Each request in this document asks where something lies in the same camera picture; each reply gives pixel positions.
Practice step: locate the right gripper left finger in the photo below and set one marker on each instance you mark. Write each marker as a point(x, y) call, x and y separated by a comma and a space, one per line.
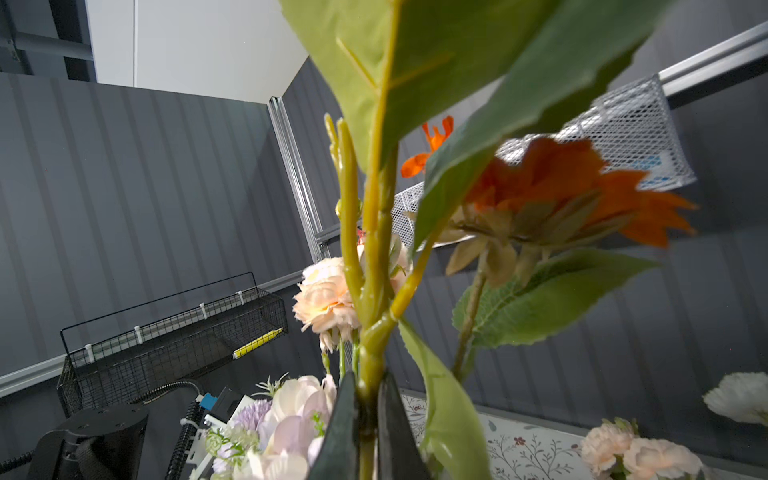
point(338, 458)

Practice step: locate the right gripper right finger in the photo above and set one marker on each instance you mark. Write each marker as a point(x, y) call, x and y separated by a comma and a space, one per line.
point(398, 456)

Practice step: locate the lilac white flower bunch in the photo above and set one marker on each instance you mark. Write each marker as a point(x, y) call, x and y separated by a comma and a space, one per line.
point(276, 434)

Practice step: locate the peach peony stem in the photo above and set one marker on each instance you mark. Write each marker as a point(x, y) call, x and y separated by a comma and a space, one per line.
point(324, 303)

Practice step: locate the orange gerbera flower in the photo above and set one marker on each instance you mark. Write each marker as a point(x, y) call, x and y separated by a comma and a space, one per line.
point(520, 295)

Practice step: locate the blue hydrangea flower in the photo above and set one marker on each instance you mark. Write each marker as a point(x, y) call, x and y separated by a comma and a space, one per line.
point(429, 92)

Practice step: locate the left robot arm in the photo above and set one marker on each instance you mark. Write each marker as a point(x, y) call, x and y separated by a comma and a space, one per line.
point(100, 443)

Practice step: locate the yellow marker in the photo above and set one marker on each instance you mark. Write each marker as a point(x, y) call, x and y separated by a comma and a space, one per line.
point(256, 343)

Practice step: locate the white tube in basket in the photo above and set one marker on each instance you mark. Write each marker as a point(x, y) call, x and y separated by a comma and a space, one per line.
point(660, 172)

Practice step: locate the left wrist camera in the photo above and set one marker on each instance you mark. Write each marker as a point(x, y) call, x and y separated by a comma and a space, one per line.
point(218, 410)

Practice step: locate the black wire basket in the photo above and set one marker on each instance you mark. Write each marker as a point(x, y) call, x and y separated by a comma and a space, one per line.
point(220, 317)

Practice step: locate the white wire basket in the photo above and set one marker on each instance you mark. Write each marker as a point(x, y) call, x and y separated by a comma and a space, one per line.
point(600, 144)

